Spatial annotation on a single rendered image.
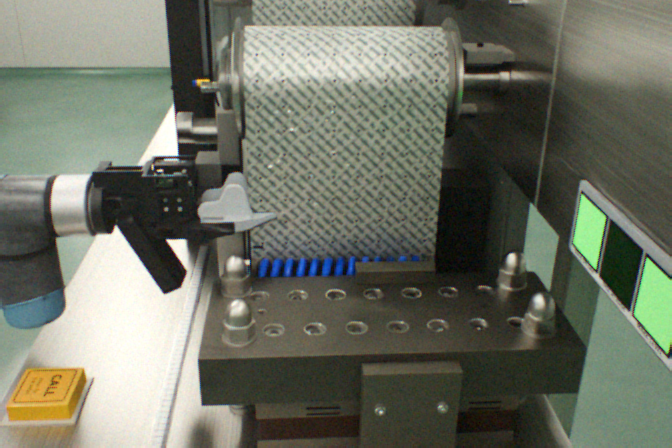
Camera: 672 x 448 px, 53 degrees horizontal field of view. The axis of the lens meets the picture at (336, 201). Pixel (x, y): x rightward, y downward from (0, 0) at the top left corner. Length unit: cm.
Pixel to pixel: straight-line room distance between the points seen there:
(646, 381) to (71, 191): 209
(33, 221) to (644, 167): 64
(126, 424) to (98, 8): 591
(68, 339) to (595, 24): 76
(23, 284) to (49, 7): 590
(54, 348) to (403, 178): 52
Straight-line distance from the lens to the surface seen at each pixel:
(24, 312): 91
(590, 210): 63
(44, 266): 89
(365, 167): 81
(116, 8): 656
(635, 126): 58
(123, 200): 83
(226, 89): 81
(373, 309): 77
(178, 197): 81
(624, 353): 266
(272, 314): 76
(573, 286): 113
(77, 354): 97
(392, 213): 84
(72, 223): 83
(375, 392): 70
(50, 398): 87
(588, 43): 66
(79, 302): 108
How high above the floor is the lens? 144
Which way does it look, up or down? 24 degrees down
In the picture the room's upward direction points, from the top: 1 degrees clockwise
